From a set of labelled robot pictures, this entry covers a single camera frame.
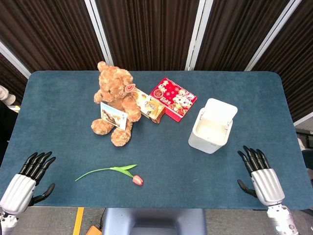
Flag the red festive gift box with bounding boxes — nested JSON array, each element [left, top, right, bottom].
[[149, 77, 198, 124]]

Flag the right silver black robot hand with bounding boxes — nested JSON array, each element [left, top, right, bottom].
[[237, 145, 286, 207]]

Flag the orange device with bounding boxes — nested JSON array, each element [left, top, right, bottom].
[[86, 225, 103, 235]]

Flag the blue table mat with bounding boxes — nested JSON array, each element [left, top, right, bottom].
[[0, 70, 313, 211]]

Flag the white plastic container lid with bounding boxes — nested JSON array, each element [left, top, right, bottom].
[[202, 98, 238, 122]]

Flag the white grey shoe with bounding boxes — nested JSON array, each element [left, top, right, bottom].
[[0, 85, 17, 106]]

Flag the picture postcard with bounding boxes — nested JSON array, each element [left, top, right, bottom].
[[100, 101, 130, 130]]

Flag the brown teddy bear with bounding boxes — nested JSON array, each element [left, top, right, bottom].
[[90, 61, 142, 147]]

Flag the pink artificial tulip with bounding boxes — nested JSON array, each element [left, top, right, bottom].
[[74, 164, 144, 187]]

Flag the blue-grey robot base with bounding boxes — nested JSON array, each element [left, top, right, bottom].
[[102, 208, 207, 235]]

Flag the white plastic bin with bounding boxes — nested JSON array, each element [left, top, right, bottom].
[[188, 107, 234, 155]]

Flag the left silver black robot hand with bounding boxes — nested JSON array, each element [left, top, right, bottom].
[[0, 151, 57, 215]]

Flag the yellow snack box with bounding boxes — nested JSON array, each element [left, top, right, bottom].
[[132, 88, 166, 124]]

